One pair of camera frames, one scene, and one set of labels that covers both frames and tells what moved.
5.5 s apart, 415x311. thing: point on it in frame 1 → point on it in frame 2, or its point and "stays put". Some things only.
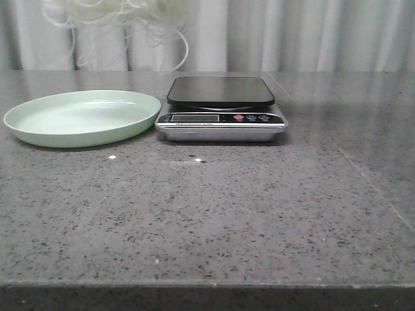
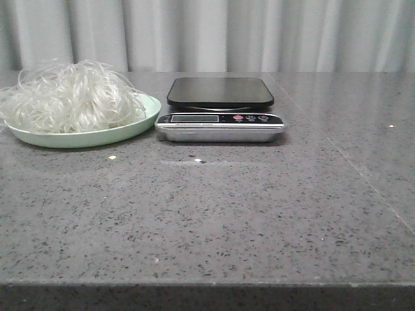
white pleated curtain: [222, 35] stays put
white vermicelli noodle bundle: [161, 19] → [74, 96]
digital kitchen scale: [220, 109] stays put
